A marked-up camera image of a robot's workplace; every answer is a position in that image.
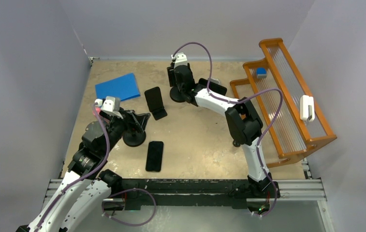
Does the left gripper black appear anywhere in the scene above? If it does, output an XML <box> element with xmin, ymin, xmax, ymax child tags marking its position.
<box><xmin>101</xmin><ymin>109</ymin><xmax>149</xmax><ymax>155</ymax></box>

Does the black round-base pole stand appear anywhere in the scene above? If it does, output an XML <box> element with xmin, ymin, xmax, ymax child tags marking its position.
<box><xmin>169</xmin><ymin>86</ymin><xmax>190</xmax><ymax>103</ymax></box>

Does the black phone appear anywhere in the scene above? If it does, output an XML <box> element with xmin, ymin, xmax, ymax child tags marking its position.
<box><xmin>198</xmin><ymin>78</ymin><xmax>227</xmax><ymax>96</ymax></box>
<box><xmin>145</xmin><ymin>141</ymin><xmax>164</xmax><ymax>172</ymax></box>
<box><xmin>144</xmin><ymin>87</ymin><xmax>164</xmax><ymax>113</ymax></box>

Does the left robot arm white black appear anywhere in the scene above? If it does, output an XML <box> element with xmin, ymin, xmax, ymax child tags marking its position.
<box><xmin>17</xmin><ymin>107</ymin><xmax>150</xmax><ymax>232</ymax></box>

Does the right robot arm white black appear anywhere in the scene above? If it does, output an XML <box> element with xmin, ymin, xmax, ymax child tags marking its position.
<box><xmin>167</xmin><ymin>63</ymin><xmax>279</xmax><ymax>197</ymax></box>

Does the black folding phone stand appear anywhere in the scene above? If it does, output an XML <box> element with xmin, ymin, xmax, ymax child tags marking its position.
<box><xmin>151</xmin><ymin>107</ymin><xmax>167</xmax><ymax>120</ymax></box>

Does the black round-base stand left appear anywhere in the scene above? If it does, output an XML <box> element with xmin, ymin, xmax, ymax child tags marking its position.
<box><xmin>122</xmin><ymin>130</ymin><xmax>146</xmax><ymax>147</ymax></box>

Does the black phone on folding stand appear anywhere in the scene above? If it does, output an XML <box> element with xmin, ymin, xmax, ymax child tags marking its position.
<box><xmin>144</xmin><ymin>87</ymin><xmax>164</xmax><ymax>113</ymax></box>

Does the black phone on silver stand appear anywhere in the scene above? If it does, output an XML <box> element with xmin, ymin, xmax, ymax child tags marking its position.
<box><xmin>198</xmin><ymin>78</ymin><xmax>227</xmax><ymax>96</ymax></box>

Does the silver phone stand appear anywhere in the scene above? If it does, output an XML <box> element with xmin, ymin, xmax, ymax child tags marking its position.
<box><xmin>208</xmin><ymin>78</ymin><xmax>221</xmax><ymax>85</ymax></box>

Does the pink cup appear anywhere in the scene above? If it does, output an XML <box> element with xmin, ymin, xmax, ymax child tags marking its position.
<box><xmin>93</xmin><ymin>106</ymin><xmax>100</xmax><ymax>117</ymax></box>

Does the blue small block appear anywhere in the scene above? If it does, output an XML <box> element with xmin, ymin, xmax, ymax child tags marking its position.
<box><xmin>256</xmin><ymin>67</ymin><xmax>267</xmax><ymax>79</ymax></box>

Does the orange wooden rack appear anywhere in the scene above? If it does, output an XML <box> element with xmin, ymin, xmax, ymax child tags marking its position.
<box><xmin>230</xmin><ymin>38</ymin><xmax>337</xmax><ymax>168</ymax></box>

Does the white clip on rack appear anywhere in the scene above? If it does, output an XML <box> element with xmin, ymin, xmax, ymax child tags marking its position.
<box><xmin>299</xmin><ymin>95</ymin><xmax>315</xmax><ymax>122</ymax></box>

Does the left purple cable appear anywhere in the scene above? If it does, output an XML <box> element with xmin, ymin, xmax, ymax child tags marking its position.
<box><xmin>33</xmin><ymin>102</ymin><xmax>111</xmax><ymax>232</ymax></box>

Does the black base frame rail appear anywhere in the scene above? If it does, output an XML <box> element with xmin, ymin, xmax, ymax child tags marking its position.
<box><xmin>46</xmin><ymin>178</ymin><xmax>327</xmax><ymax>212</ymax></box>

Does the purple cable loop front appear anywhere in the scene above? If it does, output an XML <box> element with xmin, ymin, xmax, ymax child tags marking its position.
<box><xmin>101</xmin><ymin>188</ymin><xmax>157</xmax><ymax>227</ymax></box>

